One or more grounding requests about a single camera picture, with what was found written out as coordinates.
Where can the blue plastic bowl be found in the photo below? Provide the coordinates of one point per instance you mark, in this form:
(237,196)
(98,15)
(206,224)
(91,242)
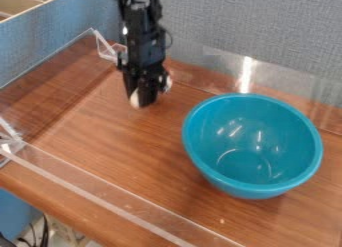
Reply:
(254,145)

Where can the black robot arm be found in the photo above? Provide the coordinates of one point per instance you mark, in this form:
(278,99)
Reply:
(140,16)

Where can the wooden shelf box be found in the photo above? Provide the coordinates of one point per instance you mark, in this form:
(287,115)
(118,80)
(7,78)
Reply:
(12,8)

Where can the white brown toy mushroom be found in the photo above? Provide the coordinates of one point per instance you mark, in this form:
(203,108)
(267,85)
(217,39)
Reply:
(143,95)

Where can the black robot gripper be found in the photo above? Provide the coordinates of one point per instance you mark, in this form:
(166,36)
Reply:
(142,61)

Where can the clear acrylic barrier wall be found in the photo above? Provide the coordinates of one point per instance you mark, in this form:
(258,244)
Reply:
(104,167)

